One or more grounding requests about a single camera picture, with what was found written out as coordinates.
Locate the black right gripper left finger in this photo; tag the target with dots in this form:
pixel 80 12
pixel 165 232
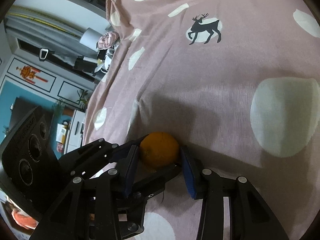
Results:
pixel 130 168

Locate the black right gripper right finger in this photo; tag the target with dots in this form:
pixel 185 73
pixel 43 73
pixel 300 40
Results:
pixel 192 172

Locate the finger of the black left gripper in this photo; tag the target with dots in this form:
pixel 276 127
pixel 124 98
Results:
pixel 89 159
pixel 153 183

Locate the orange mandarin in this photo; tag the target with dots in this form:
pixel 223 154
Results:
pixel 159 149

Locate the person's left hand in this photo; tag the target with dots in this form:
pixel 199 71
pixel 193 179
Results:
pixel 22 218

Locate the pink polka dot tablecloth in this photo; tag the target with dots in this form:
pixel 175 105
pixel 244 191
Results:
pixel 237 81

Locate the pile of clothes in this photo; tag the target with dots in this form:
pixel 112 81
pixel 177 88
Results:
pixel 106 46

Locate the white cylinder lamp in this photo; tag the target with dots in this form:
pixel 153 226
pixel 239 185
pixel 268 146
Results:
pixel 90 39

